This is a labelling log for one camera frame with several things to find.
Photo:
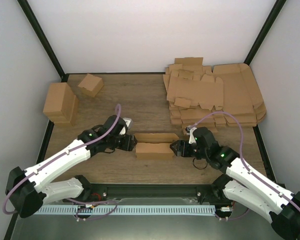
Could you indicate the light blue slotted cable duct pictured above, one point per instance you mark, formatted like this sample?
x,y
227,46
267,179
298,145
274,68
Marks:
x,y
130,210

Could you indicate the left black frame post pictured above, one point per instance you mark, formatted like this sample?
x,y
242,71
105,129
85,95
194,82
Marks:
x,y
32,19

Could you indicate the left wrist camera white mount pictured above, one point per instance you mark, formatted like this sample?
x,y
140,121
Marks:
x,y
127,126

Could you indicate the large flat cardboard blanks stack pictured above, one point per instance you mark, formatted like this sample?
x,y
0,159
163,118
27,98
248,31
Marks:
x,y
242,97

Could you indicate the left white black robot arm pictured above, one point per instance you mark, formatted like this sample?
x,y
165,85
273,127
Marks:
x,y
28,190

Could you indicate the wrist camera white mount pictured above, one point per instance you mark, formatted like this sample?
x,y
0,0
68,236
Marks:
x,y
190,131
127,126

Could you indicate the stack of flat cardboard blanks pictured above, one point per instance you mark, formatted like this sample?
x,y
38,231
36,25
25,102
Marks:
x,y
192,92

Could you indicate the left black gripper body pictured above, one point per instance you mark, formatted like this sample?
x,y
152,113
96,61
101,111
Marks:
x,y
127,146

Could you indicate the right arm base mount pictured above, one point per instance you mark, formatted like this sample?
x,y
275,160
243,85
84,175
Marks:
x,y
209,193

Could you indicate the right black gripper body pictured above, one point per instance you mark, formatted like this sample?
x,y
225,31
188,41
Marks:
x,y
201,153

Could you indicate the small folded cardboard box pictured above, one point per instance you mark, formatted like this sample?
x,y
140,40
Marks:
x,y
91,85

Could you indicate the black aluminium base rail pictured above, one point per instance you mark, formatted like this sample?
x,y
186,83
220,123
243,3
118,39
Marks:
x,y
122,191

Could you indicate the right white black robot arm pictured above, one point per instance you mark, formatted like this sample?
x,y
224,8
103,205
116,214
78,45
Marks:
x,y
243,184

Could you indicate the right black frame post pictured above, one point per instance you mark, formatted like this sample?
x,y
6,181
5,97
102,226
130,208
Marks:
x,y
271,18

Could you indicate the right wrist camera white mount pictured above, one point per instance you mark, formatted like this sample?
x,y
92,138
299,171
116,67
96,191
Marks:
x,y
190,131

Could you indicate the black frame post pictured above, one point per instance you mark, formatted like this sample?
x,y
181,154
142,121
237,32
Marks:
x,y
32,19
271,18

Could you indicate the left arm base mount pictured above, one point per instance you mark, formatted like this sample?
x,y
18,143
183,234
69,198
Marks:
x,y
92,193

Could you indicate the large folded cardboard box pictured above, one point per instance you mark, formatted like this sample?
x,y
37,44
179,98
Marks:
x,y
61,105

